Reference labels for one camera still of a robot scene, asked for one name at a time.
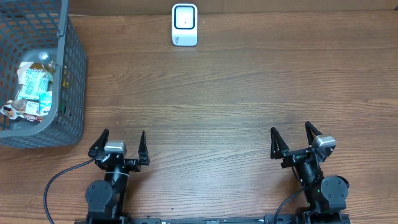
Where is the white barcode scanner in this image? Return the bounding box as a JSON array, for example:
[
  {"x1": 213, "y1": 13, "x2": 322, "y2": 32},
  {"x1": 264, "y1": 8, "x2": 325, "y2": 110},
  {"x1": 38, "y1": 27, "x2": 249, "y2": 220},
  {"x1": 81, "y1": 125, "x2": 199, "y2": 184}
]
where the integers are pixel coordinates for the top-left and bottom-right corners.
[{"x1": 171, "y1": 3, "x2": 198, "y2": 47}]

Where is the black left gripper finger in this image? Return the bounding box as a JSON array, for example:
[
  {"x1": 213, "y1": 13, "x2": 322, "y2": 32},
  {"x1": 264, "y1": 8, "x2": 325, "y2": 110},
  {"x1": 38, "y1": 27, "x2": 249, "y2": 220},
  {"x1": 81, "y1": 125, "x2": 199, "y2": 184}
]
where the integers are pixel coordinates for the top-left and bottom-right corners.
[
  {"x1": 88, "y1": 129, "x2": 109, "y2": 157},
  {"x1": 138, "y1": 131, "x2": 150, "y2": 166}
]

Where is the brown snack wrapper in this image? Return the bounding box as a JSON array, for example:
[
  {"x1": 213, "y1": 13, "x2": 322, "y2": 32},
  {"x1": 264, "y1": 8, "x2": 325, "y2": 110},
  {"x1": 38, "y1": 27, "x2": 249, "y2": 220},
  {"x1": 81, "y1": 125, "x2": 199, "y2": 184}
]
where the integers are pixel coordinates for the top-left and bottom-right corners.
[{"x1": 1, "y1": 62, "x2": 53, "y2": 123}]

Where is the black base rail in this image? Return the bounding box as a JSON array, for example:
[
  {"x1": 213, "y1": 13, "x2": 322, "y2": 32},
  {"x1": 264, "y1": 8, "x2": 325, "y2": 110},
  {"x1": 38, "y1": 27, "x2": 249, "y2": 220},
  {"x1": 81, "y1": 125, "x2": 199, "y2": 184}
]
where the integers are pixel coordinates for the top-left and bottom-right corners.
[{"x1": 74, "y1": 213, "x2": 352, "y2": 224}]

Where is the teal tissue pack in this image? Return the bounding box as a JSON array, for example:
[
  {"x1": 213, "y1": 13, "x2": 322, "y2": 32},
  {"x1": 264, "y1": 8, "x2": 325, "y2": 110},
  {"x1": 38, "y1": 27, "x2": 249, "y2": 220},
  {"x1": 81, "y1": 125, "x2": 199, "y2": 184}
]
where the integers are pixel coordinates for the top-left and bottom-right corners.
[{"x1": 39, "y1": 91, "x2": 52, "y2": 116}]

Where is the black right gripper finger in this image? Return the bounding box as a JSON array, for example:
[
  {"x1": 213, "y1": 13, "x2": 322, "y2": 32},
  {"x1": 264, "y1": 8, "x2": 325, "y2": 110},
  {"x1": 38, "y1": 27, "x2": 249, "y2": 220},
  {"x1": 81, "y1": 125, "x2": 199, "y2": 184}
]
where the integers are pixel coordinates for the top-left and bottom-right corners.
[
  {"x1": 271, "y1": 127, "x2": 289, "y2": 159},
  {"x1": 305, "y1": 121, "x2": 322, "y2": 145}
]

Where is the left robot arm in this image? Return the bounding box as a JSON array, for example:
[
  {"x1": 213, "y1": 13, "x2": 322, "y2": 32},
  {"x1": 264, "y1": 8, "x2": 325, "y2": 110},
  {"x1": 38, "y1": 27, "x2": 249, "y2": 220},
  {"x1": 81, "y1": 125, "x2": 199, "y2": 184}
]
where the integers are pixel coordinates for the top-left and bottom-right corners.
[{"x1": 85, "y1": 129, "x2": 150, "y2": 223}]

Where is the grey plastic mesh basket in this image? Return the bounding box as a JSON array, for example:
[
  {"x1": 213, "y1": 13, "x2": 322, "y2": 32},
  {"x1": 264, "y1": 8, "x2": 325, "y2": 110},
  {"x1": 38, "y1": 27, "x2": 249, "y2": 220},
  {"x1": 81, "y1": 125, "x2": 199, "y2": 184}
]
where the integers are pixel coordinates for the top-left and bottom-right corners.
[{"x1": 1, "y1": 1, "x2": 87, "y2": 149}]

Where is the teal snack packet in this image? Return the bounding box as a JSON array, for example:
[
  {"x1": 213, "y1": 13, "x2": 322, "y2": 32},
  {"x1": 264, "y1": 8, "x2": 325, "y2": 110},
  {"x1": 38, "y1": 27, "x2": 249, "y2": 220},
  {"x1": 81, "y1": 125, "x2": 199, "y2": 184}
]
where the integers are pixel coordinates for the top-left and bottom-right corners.
[{"x1": 17, "y1": 68, "x2": 53, "y2": 101}]

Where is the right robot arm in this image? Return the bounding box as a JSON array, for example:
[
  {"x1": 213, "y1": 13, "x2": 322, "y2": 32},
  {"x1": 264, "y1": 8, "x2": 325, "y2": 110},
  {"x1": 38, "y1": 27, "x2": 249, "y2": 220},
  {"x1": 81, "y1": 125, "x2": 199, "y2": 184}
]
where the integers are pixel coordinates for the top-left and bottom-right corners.
[{"x1": 271, "y1": 121, "x2": 351, "y2": 223}]

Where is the yellow dish soap bottle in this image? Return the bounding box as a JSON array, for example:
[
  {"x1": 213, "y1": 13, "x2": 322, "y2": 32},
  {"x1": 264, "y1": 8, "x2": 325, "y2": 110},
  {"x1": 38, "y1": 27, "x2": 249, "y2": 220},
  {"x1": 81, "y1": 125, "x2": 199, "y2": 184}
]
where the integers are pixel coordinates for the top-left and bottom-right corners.
[{"x1": 38, "y1": 51, "x2": 56, "y2": 74}]

